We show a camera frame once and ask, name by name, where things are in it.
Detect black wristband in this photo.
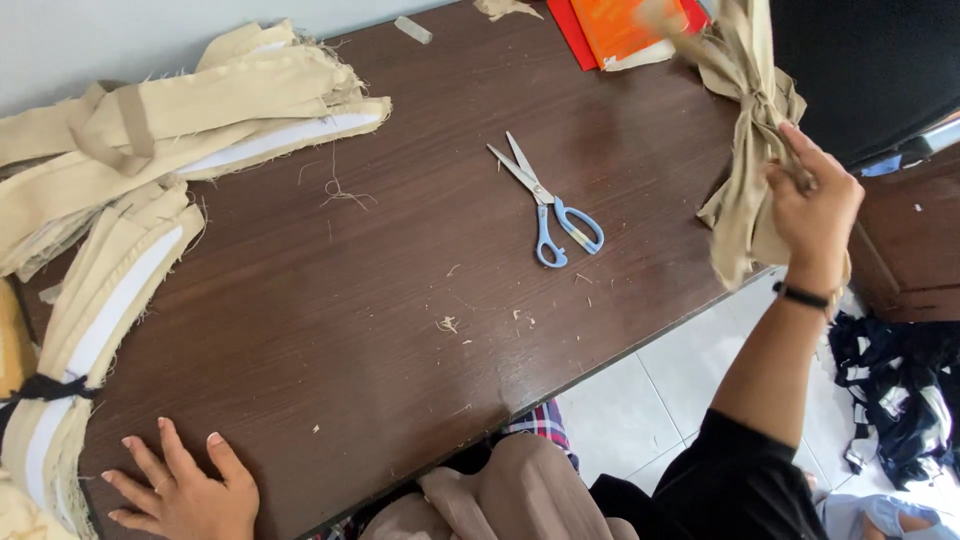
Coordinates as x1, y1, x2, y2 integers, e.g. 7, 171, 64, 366
771, 281, 835, 311

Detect black fabric tie strip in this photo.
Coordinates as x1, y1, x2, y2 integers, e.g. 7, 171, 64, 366
0, 372, 100, 444

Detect brown wooden cabinet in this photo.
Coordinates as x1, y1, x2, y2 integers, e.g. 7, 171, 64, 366
847, 141, 960, 324

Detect pile of beige fabric pieces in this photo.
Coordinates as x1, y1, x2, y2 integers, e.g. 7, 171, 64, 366
0, 18, 393, 283

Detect yellow fabric piece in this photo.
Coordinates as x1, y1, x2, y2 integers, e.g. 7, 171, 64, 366
0, 276, 40, 400

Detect blue handled scissors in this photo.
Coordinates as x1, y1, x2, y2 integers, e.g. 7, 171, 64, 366
486, 131, 606, 270

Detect red folder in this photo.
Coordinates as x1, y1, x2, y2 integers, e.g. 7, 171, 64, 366
545, 0, 711, 73

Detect person's beige garment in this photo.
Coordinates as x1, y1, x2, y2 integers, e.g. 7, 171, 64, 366
358, 432, 640, 540

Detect plaid cloth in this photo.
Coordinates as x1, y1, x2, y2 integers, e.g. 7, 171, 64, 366
501, 399, 581, 474

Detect person's black sleeve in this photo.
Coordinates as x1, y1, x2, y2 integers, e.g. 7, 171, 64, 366
588, 407, 830, 540

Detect beige fabric bundle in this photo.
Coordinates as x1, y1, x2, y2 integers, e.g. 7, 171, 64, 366
637, 0, 854, 291

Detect person's right hand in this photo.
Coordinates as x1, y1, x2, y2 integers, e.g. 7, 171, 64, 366
764, 123, 866, 283

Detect orange book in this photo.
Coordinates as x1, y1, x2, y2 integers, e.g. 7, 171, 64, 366
570, 0, 693, 70

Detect loose beige thread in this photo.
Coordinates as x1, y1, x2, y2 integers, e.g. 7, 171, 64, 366
297, 141, 378, 213

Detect heap of dark fabric scraps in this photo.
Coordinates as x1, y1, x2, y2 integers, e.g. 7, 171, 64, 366
828, 310, 960, 493

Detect light blue slipper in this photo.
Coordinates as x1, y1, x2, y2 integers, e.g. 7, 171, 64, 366
816, 491, 960, 540

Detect small beige fabric scrap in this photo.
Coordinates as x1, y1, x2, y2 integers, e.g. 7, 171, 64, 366
472, 0, 545, 23

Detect translucent chalk piece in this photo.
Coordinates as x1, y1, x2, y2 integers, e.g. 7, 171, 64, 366
393, 15, 435, 45

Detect beige bundle with white lining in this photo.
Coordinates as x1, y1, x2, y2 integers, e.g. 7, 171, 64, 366
0, 178, 208, 540

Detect black chair back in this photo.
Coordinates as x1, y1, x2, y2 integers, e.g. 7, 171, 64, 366
768, 0, 960, 171

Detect person's left hand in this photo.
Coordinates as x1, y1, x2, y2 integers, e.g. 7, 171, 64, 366
101, 417, 261, 540

